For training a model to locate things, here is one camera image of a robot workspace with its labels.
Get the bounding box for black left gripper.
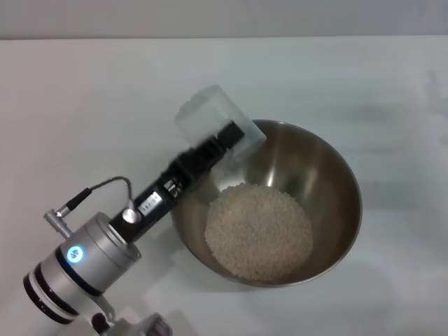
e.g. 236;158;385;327
109;120;246;244

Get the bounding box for clear plastic measuring cup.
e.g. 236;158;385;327
173;84;268;166

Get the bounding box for white rice grains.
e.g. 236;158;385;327
204;185;314;283

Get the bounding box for stainless steel mixing bowl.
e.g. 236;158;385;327
170;119;363;289

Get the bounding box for grey left gripper cable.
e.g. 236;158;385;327
43;176;143;239

